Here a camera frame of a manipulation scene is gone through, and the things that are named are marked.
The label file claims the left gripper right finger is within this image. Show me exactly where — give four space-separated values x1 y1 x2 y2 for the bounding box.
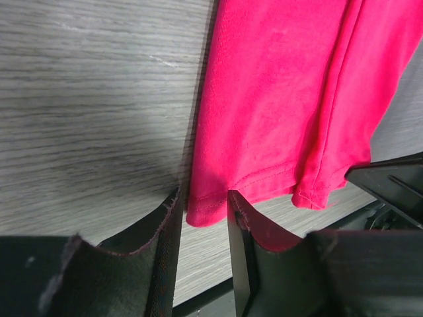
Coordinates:
227 191 422 316

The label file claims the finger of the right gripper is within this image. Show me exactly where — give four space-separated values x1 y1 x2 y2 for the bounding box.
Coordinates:
346 153 422 230

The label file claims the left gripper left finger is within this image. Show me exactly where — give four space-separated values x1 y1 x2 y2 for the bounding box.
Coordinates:
1 189 182 316

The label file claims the pink red t-shirt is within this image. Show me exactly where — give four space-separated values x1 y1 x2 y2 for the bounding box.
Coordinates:
186 1 422 227

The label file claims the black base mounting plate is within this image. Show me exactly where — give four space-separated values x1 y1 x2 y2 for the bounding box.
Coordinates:
173 201 422 316

